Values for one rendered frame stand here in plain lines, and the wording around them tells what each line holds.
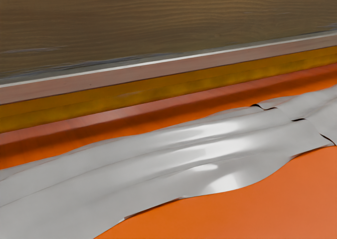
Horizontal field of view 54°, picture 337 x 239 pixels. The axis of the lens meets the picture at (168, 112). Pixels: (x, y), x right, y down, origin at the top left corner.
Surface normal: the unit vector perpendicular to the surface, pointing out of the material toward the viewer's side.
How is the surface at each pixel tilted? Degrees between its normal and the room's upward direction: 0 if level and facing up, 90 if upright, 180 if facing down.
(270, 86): 0
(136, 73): 90
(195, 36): 90
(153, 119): 0
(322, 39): 90
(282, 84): 0
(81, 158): 31
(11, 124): 90
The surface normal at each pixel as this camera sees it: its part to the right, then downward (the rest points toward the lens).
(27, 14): 0.47, 0.31
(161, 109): -0.04, -0.93
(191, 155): 0.16, -0.61
